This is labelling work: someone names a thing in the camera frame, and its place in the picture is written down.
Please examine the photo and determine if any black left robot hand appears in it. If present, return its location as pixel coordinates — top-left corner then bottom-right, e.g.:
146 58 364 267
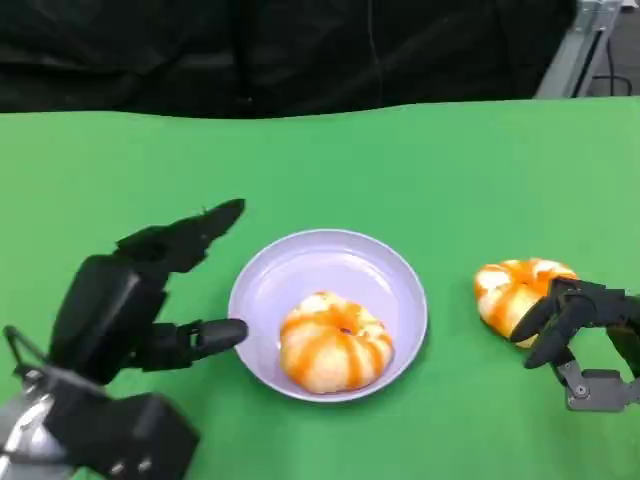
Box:
47 198 250 386

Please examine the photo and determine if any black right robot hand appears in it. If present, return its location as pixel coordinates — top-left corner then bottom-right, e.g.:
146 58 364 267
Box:
510 277 640 412

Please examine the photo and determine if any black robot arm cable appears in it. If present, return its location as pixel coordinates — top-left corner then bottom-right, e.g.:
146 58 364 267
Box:
2 324 51 374

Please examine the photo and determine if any black floor cable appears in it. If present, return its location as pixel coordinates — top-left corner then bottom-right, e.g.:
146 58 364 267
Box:
592 29 636 96

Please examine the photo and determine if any green table cloth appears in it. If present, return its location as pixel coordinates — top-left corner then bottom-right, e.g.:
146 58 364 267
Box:
0 97 640 480

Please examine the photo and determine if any black curtain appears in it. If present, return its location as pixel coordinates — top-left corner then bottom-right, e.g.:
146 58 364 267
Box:
0 0 581 119

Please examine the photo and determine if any orange white toy bread roll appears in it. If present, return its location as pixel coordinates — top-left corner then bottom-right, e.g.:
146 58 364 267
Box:
278 291 396 393
473 258 579 349

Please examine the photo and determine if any aluminium frame post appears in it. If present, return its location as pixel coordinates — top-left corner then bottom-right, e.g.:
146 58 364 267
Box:
533 0 626 99

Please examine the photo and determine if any lilac plate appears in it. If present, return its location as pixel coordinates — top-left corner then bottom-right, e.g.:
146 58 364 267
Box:
228 228 430 402

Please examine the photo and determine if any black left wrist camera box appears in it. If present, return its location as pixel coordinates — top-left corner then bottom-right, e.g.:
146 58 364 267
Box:
42 369 201 480

